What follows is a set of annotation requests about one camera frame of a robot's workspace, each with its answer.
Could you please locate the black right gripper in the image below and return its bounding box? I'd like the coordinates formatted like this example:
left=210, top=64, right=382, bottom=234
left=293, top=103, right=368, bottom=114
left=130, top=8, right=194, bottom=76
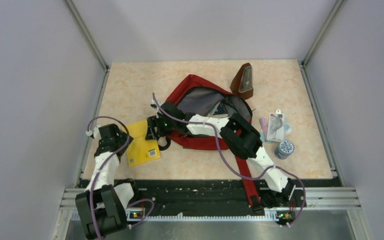
left=146, top=114, right=177, bottom=142

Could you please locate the yellow book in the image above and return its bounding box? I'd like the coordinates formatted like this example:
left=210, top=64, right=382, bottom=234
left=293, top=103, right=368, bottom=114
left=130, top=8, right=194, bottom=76
left=125, top=119, right=161, bottom=168

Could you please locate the red student backpack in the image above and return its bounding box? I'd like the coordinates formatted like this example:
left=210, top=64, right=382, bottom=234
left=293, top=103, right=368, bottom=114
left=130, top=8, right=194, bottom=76
left=161, top=74, right=264, bottom=215

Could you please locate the Nineteen Eighty-Four blue book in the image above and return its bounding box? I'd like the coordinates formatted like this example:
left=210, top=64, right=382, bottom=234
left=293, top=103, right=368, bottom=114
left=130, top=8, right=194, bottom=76
left=208, top=101, right=229, bottom=118

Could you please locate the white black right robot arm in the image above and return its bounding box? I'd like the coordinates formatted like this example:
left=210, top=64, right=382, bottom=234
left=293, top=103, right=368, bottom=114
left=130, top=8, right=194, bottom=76
left=147, top=100, right=296, bottom=208

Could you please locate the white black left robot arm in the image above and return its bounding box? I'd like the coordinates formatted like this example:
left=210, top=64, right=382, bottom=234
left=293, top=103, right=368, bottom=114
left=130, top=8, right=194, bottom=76
left=75, top=124, right=141, bottom=240

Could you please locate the white blister pack item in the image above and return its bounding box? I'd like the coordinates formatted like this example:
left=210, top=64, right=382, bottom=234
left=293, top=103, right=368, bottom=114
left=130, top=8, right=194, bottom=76
left=266, top=109, right=287, bottom=142

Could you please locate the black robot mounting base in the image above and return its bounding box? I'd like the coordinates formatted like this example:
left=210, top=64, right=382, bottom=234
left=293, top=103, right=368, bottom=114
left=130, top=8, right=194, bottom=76
left=128, top=179, right=339, bottom=217

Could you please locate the brown wooden metronome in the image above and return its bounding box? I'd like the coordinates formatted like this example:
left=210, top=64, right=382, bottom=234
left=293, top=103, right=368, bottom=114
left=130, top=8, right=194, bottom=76
left=230, top=62, right=254, bottom=100

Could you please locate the pink tube item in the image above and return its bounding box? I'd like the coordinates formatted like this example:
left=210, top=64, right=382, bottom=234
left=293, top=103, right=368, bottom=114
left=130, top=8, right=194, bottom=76
left=259, top=117, right=268, bottom=137

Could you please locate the light blue packaged item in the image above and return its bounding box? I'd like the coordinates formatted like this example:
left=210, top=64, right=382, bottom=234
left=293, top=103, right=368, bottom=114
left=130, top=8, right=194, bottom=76
left=259, top=124, right=293, bottom=144

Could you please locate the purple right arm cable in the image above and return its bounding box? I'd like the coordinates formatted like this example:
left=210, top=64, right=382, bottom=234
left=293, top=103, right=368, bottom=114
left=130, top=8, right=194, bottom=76
left=151, top=92, right=307, bottom=228

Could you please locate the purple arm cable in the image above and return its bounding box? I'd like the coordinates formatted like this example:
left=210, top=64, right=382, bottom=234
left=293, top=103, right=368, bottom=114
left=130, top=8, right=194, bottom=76
left=151, top=92, right=307, bottom=228
left=86, top=115, right=155, bottom=240

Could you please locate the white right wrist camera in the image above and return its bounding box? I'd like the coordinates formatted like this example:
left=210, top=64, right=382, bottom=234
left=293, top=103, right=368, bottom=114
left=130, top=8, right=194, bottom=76
left=150, top=101, right=162, bottom=112

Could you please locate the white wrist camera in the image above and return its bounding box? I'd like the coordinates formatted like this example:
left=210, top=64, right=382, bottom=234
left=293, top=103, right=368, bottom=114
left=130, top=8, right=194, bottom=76
left=150, top=101, right=162, bottom=112
left=85, top=124, right=101, bottom=140

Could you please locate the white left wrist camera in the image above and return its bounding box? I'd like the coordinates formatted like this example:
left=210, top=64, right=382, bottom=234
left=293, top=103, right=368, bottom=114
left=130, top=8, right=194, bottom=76
left=85, top=124, right=101, bottom=140

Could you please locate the aluminium frame rail left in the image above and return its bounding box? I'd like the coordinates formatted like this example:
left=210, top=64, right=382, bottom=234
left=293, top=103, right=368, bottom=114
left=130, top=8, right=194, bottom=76
left=64, top=0, right=109, bottom=188

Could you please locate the aluminium frame rail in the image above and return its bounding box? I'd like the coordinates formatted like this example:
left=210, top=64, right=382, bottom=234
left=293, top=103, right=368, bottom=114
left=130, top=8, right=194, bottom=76
left=299, top=0, right=347, bottom=187
left=64, top=0, right=109, bottom=188

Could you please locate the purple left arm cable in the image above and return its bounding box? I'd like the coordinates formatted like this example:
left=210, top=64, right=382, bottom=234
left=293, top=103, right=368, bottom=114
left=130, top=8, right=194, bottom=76
left=86, top=115, right=155, bottom=240

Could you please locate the aluminium frame rail right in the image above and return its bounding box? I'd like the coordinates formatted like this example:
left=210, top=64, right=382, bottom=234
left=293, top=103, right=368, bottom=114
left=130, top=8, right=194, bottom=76
left=299, top=0, right=347, bottom=187

